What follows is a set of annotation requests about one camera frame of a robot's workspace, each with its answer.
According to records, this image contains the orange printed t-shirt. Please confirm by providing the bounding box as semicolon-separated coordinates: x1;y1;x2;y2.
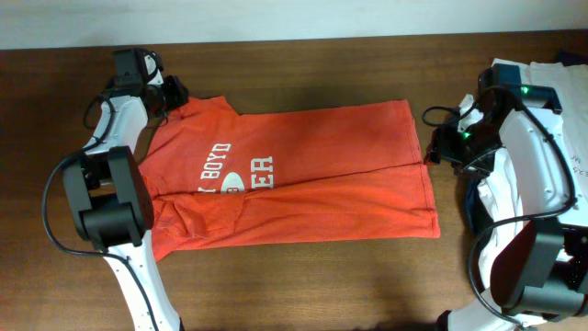
140;97;440;259

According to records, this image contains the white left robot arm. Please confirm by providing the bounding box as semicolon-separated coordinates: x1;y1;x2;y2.
60;48;187;330

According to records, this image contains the white t-shirt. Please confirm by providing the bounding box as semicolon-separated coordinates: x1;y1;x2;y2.
457;58;588;323

